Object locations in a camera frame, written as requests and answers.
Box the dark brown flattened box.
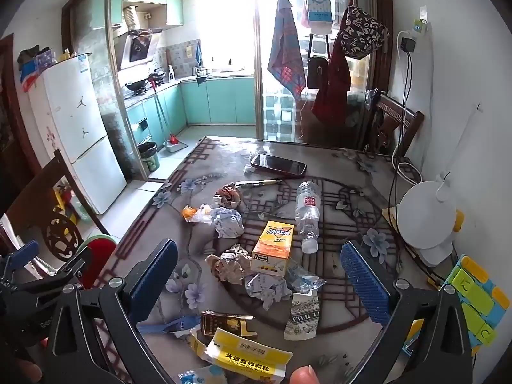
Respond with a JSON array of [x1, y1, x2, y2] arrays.
[[200, 310, 257, 339]]

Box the blue white wrapper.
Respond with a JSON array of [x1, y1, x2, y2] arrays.
[[178, 364, 228, 384]]

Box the white blue hanging bag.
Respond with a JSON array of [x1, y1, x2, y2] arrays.
[[301, 0, 334, 35]]

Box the brown wooden chair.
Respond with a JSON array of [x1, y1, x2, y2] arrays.
[[360, 88, 425, 161]]

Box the beige crumpled paper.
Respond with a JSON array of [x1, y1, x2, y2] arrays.
[[205, 245, 252, 284]]

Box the brown crumpled paper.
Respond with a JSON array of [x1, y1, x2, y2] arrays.
[[213, 183, 243, 209]]

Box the blue red checked cloth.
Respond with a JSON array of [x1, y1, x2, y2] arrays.
[[267, 0, 307, 101]]

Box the torn printed paper piece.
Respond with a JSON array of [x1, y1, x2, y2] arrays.
[[284, 291, 321, 341]]

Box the white pearl chain bag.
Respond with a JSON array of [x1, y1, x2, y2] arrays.
[[0, 213, 57, 276]]

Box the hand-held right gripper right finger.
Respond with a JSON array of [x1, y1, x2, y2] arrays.
[[340, 241, 475, 384]]

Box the white refrigerator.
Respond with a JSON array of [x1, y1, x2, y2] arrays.
[[30, 54, 128, 214]]

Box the teal kitchen base cabinets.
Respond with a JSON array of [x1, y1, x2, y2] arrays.
[[126, 76, 257, 145]]

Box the black charger cable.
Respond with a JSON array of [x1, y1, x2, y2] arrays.
[[394, 50, 412, 164]]

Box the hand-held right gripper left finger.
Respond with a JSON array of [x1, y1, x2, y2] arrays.
[[42, 239, 179, 384]]

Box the black white printed bag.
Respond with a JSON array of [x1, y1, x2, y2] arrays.
[[340, 6, 390, 59]]

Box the clear plastic wrapper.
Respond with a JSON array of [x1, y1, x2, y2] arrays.
[[286, 260, 326, 292]]

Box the blue plastic scrap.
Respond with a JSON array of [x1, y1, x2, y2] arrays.
[[138, 315, 201, 334]]

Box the dark cloth bundle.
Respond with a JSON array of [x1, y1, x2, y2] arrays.
[[17, 45, 54, 68]]

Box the steel range hood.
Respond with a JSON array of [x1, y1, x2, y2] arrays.
[[120, 5, 164, 70]]

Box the orange juice carton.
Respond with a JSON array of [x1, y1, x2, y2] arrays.
[[251, 221, 295, 277]]

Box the black smartphone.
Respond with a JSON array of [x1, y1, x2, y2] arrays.
[[251, 153, 307, 179]]

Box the black hanging bag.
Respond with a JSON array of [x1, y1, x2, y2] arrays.
[[307, 56, 329, 89]]

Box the person's left hand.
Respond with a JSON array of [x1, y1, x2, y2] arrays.
[[0, 358, 43, 384]]

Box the silver pen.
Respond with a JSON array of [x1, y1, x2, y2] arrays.
[[235, 179, 283, 188]]

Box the table with patterned cover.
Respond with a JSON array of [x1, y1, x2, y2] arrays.
[[86, 136, 473, 384]]

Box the white desk lamp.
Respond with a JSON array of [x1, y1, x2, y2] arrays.
[[398, 108, 483, 267]]

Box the blue-white crumpled paper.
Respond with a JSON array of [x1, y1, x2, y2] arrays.
[[209, 207, 244, 238]]

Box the person's right hand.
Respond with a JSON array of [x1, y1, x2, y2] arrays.
[[290, 365, 318, 384]]

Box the clear plastic water bottle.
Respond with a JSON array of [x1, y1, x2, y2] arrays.
[[295, 181, 323, 254]]

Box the carved dark wooden chair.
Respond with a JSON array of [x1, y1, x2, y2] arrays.
[[6, 150, 100, 262]]

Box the orange plastic wrapper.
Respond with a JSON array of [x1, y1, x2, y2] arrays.
[[183, 204, 212, 225]]

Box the red garment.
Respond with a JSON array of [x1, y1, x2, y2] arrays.
[[312, 28, 353, 123]]

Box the white printed paper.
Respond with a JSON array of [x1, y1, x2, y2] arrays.
[[245, 273, 292, 310]]

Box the teal kitchen wall cabinets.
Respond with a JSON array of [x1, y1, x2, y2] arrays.
[[110, 0, 185, 28]]

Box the dark kitchen waste bin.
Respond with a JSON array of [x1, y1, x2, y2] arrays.
[[138, 142, 161, 172]]

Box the yellow white medicine packet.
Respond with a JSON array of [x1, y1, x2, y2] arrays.
[[190, 327, 293, 379]]

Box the yellow toy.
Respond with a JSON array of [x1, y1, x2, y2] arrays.
[[54, 186, 81, 225]]

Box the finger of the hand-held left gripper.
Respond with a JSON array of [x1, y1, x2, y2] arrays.
[[0, 240, 41, 289], [16, 248, 93, 300]]

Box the red handled mop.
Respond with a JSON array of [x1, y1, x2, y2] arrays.
[[150, 80, 179, 145]]

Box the yellow green blue box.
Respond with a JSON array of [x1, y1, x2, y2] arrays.
[[402, 254, 512, 356]]

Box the red bin with green rim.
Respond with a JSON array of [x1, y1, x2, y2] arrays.
[[78, 235, 118, 289]]

